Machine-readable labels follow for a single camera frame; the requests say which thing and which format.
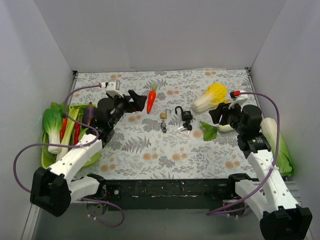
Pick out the small brass padlock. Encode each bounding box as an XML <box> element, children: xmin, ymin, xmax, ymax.
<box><xmin>159</xmin><ymin>109</ymin><xmax>171</xmax><ymax>120</ymax></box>

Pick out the black padlock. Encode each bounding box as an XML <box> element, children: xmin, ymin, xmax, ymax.
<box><xmin>174</xmin><ymin>106</ymin><xmax>193</xmax><ymax>123</ymax></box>

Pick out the black key bunch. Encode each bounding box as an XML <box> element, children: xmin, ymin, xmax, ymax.
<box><xmin>177</xmin><ymin>120</ymin><xmax>193</xmax><ymax>135</ymax></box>

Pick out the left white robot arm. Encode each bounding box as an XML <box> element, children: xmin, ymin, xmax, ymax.
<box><xmin>30</xmin><ymin>90</ymin><xmax>147</xmax><ymax>217</ymax></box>

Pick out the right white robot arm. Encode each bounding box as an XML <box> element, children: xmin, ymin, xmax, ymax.
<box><xmin>209</xmin><ymin>103</ymin><xmax>313</xmax><ymax>240</ymax></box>

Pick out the orange toy carrot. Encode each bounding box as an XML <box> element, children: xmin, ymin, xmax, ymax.
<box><xmin>146</xmin><ymin>84</ymin><xmax>158</xmax><ymax>114</ymax></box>

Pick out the white radish toy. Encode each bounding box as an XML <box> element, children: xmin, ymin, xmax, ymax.
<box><xmin>200</xmin><ymin>121</ymin><xmax>234</xmax><ymax>142</ymax></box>

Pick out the yellow napa cabbage toy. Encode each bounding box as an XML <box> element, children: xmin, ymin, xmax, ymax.
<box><xmin>191</xmin><ymin>83</ymin><xmax>229</xmax><ymax>113</ymax></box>

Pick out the purple eggplant toy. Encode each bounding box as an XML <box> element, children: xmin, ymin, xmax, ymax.
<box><xmin>82</xmin><ymin>102</ymin><xmax>96</xmax><ymax>126</ymax></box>

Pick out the large green napa cabbage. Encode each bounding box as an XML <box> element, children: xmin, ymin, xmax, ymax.
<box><xmin>261</xmin><ymin>117</ymin><xmax>295</xmax><ymax>177</ymax></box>

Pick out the green round cabbage toy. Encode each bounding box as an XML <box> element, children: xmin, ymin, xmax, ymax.
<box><xmin>78</xmin><ymin>128</ymin><xmax>88</xmax><ymax>142</ymax></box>

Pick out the floral tablecloth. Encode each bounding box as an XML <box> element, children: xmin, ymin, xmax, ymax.
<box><xmin>71</xmin><ymin>69</ymin><xmax>255</xmax><ymax>180</ymax></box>

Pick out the celery stalk toy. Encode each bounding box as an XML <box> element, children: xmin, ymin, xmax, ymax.
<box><xmin>60</xmin><ymin>105</ymin><xmax>81</xmax><ymax>146</ymax></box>

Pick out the red chili pepper toy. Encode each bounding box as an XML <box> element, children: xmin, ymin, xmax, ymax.
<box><xmin>72</xmin><ymin>123</ymin><xmax>81</xmax><ymax>145</ymax></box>

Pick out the green leafy lettuce toy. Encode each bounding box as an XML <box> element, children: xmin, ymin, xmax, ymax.
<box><xmin>50</xmin><ymin>102</ymin><xmax>66</xmax><ymax>118</ymax></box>

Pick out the bok choy toy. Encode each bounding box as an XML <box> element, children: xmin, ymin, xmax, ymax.
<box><xmin>42</xmin><ymin>108</ymin><xmax>63</xmax><ymax>155</ymax></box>

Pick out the green plastic tray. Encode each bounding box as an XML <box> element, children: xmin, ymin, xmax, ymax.
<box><xmin>40</xmin><ymin>104</ymin><xmax>101</xmax><ymax>169</ymax></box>

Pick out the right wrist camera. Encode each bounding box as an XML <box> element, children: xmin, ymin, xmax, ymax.
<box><xmin>228</xmin><ymin>90</ymin><xmax>248</xmax><ymax>109</ymax></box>

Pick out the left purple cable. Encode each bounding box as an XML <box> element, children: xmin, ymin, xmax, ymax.
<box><xmin>12</xmin><ymin>82</ymin><xmax>125</xmax><ymax>228</ymax></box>

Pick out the purple cable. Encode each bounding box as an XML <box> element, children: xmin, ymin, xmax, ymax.
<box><xmin>12</xmin><ymin>82</ymin><xmax>125</xmax><ymax>228</ymax></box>
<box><xmin>206</xmin><ymin>91</ymin><xmax>280</xmax><ymax>217</ymax></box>

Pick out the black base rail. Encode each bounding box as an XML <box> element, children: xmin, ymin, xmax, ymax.
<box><xmin>87</xmin><ymin>178</ymin><xmax>240</xmax><ymax>211</ymax></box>

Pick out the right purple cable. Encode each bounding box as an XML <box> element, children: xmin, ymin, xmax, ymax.
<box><xmin>206</xmin><ymin>91</ymin><xmax>280</xmax><ymax>217</ymax></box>

